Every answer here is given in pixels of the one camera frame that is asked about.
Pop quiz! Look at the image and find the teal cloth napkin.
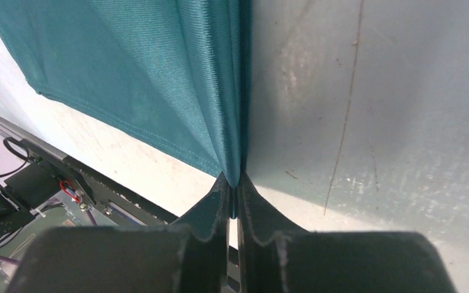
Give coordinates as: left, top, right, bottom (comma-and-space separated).
0, 0, 253, 219

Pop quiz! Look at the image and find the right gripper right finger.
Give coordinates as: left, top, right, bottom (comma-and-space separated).
236, 174, 456, 292

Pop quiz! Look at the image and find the aluminium frame rail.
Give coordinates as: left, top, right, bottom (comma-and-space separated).
0, 117, 68, 161

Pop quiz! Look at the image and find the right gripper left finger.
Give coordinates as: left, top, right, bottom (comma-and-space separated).
7, 175, 230, 292

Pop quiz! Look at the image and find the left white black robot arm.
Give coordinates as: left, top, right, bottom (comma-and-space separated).
0, 164, 60, 239

